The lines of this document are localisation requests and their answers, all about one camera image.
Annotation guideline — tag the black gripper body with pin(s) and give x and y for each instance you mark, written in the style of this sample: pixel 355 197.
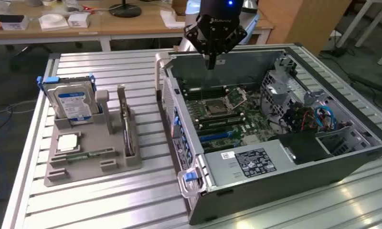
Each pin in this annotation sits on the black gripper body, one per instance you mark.
pixel 219 14

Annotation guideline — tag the white foam piece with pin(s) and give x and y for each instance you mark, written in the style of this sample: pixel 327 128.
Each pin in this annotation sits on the white foam piece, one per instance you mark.
pixel 171 21

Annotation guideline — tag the brown cardboard box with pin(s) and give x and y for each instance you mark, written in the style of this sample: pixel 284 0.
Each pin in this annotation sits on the brown cardboard box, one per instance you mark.
pixel 179 7

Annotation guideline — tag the wooden cabinet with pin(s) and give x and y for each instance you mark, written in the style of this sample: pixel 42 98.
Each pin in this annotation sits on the wooden cabinet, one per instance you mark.
pixel 304 21

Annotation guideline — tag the black lamp base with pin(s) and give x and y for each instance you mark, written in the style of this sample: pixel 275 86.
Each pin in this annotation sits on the black lamp base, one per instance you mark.
pixel 125 12

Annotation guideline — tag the black RAM slot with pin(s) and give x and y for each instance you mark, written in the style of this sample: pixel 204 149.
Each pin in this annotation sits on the black RAM slot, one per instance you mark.
pixel 207 90
pixel 216 130
pixel 207 96

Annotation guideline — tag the metal socket cover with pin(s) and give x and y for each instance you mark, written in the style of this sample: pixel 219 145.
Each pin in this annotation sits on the metal socket cover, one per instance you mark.
pixel 235 96

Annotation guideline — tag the tall metal disk bay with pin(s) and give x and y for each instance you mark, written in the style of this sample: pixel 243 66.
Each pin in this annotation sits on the tall metal disk bay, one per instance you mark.
pixel 279 90

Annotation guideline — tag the CPU socket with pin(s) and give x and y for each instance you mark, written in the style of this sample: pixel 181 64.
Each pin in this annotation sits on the CPU socket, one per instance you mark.
pixel 216 107

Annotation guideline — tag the small black floor device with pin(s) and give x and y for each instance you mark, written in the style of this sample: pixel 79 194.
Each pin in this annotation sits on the small black floor device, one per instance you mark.
pixel 338 52

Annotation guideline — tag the small red item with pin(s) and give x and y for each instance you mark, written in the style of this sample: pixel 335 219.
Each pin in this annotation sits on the small red item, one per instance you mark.
pixel 88 8

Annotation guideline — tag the small white box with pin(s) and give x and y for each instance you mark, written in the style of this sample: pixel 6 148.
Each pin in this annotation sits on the small white box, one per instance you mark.
pixel 77 21

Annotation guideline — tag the black RAM stick white label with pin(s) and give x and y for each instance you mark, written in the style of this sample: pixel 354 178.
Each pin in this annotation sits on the black RAM stick white label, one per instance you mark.
pixel 219 121

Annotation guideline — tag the green motherboard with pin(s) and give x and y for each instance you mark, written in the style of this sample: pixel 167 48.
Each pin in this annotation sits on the green motherboard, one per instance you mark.
pixel 251 124

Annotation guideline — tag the white round holder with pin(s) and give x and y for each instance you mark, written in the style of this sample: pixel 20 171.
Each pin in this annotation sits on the white round holder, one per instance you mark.
pixel 53 22

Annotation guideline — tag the blue expansion slot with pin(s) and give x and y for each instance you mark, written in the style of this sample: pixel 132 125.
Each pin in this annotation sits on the blue expansion slot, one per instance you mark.
pixel 216 137

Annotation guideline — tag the silver chipset heat sink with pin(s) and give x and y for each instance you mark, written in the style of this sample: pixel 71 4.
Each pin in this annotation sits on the silver chipset heat sink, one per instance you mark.
pixel 252 139

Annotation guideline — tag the black floor stand base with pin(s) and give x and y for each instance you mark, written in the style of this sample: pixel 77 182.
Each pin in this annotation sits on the black floor stand base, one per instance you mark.
pixel 371 83

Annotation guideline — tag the hard disk blue carrier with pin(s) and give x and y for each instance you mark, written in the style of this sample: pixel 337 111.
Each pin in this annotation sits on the hard disk blue carrier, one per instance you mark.
pixel 69 105

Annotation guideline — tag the black fan shroud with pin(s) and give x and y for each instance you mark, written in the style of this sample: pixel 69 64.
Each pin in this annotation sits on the black fan shroud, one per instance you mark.
pixel 302 148

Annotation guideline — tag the grey parts rack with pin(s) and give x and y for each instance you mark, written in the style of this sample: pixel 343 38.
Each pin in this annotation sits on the grey parts rack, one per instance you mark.
pixel 95 143

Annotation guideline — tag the low metal disk bay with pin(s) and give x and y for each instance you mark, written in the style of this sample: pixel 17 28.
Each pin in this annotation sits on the low metal disk bay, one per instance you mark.
pixel 343 140

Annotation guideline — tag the white box black top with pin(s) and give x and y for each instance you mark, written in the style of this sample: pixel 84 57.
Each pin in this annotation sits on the white box black top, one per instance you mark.
pixel 12 22

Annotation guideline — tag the black chair base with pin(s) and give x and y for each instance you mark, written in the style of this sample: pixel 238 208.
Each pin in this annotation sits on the black chair base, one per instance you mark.
pixel 16 63

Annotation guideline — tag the grey power supply unit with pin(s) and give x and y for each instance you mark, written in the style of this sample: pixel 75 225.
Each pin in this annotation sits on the grey power supply unit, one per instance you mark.
pixel 222 171

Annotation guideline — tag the silver CPU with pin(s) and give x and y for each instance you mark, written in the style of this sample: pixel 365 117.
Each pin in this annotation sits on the silver CPU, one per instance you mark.
pixel 67 143

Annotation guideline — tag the green RAM stick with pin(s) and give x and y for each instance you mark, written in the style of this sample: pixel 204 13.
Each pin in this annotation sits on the green RAM stick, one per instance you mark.
pixel 83 156

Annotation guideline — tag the open black PC case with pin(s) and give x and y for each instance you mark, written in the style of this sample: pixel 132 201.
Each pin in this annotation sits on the open black PC case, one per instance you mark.
pixel 274 198

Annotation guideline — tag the wooden desk white frame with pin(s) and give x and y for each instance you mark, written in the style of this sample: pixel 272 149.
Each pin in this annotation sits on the wooden desk white frame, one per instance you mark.
pixel 129 26

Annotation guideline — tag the white table frame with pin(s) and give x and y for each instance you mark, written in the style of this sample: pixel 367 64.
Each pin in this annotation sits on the white table frame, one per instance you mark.
pixel 355 23

